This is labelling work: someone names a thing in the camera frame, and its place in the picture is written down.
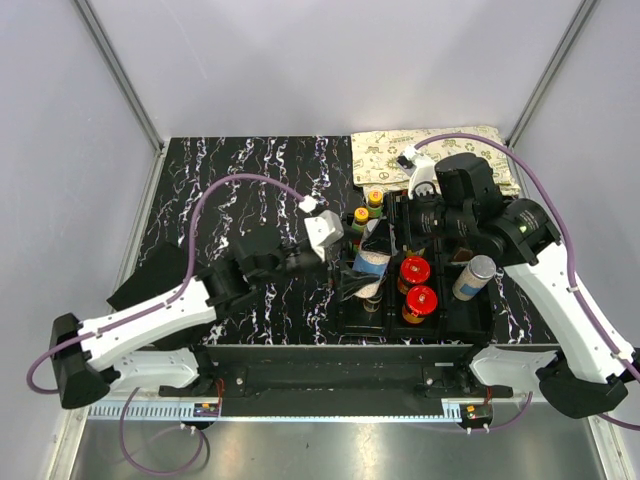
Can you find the yellow-cap green-label bottle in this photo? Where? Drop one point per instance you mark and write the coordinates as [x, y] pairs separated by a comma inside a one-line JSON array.
[[375, 201], [360, 219]]

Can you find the red-lid chili sauce jar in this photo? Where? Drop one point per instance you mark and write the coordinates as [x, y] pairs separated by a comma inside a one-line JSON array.
[[413, 271], [420, 302]]

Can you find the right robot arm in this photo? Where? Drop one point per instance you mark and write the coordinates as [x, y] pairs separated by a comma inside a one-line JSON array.
[[456, 198]]

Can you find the white-lid granule jar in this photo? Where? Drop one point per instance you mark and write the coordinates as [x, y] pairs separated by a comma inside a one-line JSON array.
[[373, 256], [474, 277]]

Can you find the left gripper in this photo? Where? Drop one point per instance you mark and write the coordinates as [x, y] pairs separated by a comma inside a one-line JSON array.
[[327, 266]]

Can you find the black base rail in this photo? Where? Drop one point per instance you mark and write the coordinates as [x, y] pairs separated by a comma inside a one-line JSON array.
[[342, 381]]

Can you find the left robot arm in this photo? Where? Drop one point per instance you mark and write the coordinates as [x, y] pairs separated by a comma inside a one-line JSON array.
[[95, 357]]

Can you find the black-cap spice bottle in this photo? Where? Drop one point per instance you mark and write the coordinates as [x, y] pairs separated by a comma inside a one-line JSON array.
[[372, 304]]

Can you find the black cloth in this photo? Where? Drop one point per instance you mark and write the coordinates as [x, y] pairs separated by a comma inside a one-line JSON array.
[[163, 270]]

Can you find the red-lid chili sauce jar front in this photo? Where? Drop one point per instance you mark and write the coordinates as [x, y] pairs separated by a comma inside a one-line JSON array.
[[413, 271]]

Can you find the black organizer tray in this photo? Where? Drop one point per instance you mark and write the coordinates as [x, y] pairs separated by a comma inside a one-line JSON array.
[[469, 322]]

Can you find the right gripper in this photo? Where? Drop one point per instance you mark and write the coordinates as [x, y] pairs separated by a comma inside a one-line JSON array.
[[417, 241]]

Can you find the yellow-cap green-label bottle front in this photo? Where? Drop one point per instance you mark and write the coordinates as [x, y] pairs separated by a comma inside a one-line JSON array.
[[360, 219]]

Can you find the patterned cream folded cloth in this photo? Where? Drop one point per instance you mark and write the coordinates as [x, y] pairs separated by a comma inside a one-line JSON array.
[[375, 156]]

